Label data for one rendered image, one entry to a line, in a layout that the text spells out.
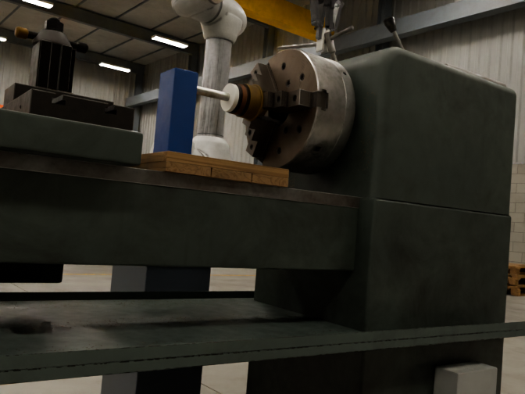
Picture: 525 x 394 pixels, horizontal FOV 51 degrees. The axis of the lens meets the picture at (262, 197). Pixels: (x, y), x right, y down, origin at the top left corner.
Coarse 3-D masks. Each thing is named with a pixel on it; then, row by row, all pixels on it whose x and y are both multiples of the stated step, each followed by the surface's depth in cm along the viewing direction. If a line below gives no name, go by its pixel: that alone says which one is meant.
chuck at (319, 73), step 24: (288, 48) 144; (288, 72) 143; (312, 72) 135; (336, 72) 139; (336, 96) 135; (288, 120) 141; (312, 120) 133; (336, 120) 136; (288, 144) 140; (312, 144) 135; (288, 168) 143; (312, 168) 144
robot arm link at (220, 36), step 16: (224, 0) 206; (224, 16) 207; (240, 16) 213; (208, 32) 210; (224, 32) 209; (240, 32) 218; (208, 48) 211; (224, 48) 210; (208, 64) 210; (224, 64) 210; (208, 80) 209; (224, 80) 211; (208, 112) 209; (224, 112) 212; (208, 128) 208; (208, 144) 205; (224, 144) 209
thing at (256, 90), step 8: (240, 88) 134; (248, 88) 136; (256, 88) 137; (240, 96) 134; (248, 96) 135; (256, 96) 136; (240, 104) 134; (248, 104) 135; (256, 104) 136; (232, 112) 136; (240, 112) 136; (248, 112) 136; (256, 112) 137; (264, 112) 139; (248, 120) 140
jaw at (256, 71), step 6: (258, 66) 147; (264, 66) 148; (252, 72) 149; (258, 72) 147; (264, 72) 147; (270, 72) 148; (252, 78) 145; (258, 78) 144; (264, 78) 145; (270, 78) 147; (258, 84) 142; (264, 84) 144; (270, 84) 145; (276, 84) 147; (264, 90) 142; (270, 90) 144; (276, 90) 145
